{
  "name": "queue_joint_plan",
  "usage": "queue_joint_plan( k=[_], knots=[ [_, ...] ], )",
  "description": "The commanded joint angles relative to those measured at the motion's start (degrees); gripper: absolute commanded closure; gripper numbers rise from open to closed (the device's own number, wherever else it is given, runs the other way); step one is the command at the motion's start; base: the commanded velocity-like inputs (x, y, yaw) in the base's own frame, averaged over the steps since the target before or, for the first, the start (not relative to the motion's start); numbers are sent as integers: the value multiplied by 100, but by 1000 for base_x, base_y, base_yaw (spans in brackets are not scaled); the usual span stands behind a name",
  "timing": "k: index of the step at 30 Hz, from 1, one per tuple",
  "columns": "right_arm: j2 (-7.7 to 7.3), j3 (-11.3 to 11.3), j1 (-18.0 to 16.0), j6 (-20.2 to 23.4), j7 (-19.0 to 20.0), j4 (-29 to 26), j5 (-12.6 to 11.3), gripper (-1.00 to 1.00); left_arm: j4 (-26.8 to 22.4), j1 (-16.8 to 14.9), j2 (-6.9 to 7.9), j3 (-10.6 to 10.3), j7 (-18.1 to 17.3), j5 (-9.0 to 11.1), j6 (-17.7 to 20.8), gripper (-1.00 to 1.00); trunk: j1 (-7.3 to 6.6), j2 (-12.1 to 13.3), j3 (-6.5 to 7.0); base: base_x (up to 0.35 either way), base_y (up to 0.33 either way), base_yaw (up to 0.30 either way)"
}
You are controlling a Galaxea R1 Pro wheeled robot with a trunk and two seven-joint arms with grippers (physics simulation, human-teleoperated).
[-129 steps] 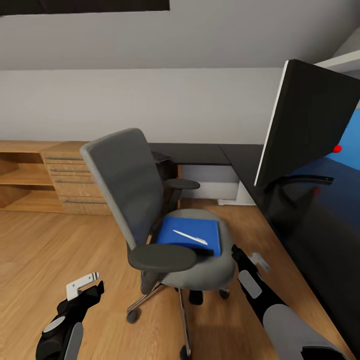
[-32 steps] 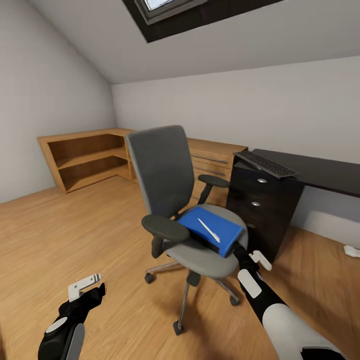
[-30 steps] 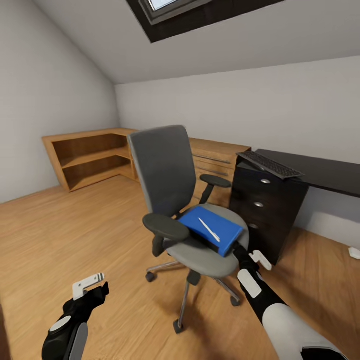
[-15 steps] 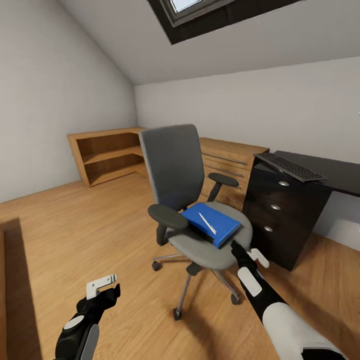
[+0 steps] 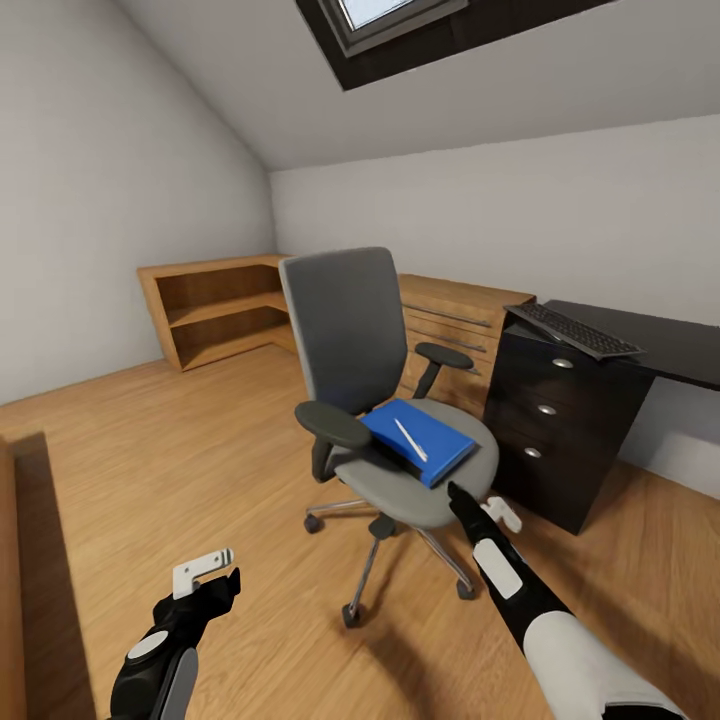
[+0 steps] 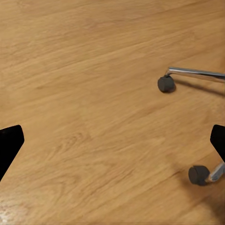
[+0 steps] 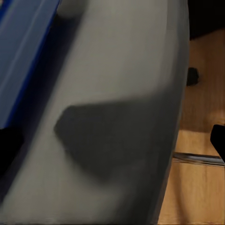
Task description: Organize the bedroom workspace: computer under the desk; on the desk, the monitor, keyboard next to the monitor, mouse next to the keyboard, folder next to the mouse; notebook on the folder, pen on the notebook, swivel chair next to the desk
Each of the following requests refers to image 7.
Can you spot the folder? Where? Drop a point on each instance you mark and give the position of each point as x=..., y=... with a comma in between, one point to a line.
x=24, y=25

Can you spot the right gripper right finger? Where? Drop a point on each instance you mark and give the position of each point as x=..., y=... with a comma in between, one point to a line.
x=218, y=140

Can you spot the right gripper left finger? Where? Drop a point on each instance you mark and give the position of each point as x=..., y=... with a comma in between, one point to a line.
x=11, y=140

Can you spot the swivel chair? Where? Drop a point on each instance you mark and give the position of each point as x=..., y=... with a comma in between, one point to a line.
x=100, y=116

